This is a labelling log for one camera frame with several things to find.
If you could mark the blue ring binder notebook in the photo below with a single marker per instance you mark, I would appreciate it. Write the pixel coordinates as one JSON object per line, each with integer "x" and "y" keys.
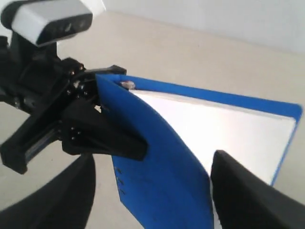
{"x": 170, "y": 188}

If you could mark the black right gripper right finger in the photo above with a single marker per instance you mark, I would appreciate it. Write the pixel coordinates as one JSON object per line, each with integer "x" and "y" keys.
{"x": 243, "y": 201}

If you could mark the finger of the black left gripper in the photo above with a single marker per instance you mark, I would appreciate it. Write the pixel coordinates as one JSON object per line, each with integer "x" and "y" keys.
{"x": 85, "y": 130}

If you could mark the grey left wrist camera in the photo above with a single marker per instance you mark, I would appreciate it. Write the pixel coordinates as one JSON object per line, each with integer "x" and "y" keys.
{"x": 42, "y": 22}

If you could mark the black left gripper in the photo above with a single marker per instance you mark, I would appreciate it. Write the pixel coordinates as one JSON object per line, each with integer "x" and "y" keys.
{"x": 38, "y": 82}

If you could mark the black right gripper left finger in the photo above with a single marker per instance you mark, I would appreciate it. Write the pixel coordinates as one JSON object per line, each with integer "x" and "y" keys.
{"x": 63, "y": 203}

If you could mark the white notebook paper sheets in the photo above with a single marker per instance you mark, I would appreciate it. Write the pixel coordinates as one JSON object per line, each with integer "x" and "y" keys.
{"x": 255, "y": 139}

